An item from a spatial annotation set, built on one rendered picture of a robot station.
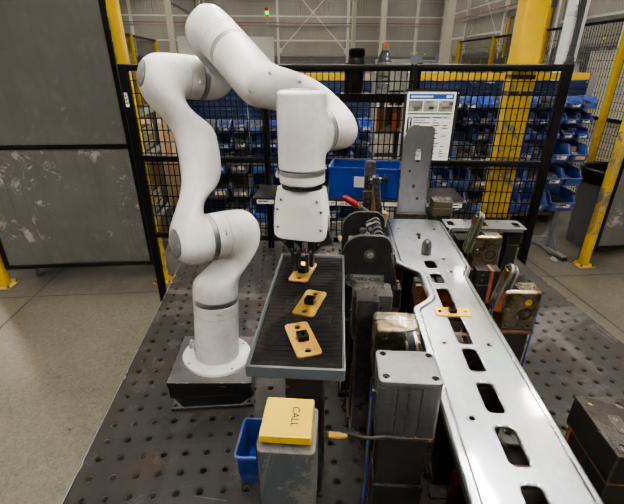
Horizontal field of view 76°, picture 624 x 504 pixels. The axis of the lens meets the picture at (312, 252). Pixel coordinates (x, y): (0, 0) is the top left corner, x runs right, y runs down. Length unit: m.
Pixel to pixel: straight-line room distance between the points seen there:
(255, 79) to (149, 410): 0.88
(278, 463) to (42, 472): 1.76
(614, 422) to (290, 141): 0.68
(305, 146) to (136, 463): 0.82
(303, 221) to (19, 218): 3.01
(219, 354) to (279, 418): 0.65
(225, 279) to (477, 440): 0.66
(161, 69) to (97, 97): 2.09
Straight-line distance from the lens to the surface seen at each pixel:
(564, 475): 0.76
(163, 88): 1.02
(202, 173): 1.00
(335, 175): 1.72
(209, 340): 1.12
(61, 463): 2.21
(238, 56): 0.83
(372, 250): 0.94
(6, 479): 2.27
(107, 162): 3.17
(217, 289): 1.05
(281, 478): 0.55
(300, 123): 0.68
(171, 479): 1.08
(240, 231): 1.02
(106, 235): 3.38
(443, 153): 1.94
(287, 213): 0.74
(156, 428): 1.19
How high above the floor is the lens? 1.54
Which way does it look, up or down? 25 degrees down
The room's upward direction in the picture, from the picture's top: straight up
